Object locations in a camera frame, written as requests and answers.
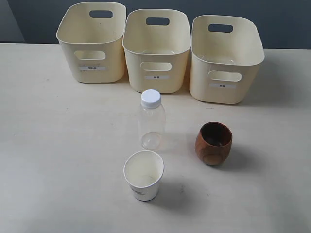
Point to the cream plastic bin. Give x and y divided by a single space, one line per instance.
226 54
90 35
156 43

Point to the middle cream plastic bin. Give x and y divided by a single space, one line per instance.
156 43

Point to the white paper cup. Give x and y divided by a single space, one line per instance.
143 172

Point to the right cream plastic bin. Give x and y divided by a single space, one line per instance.
226 54

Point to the clear plastic bottle white cap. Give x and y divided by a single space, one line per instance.
151 119

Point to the left cream plastic bin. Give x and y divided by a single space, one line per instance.
90 35

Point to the brown wooden cup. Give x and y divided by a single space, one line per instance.
213 143

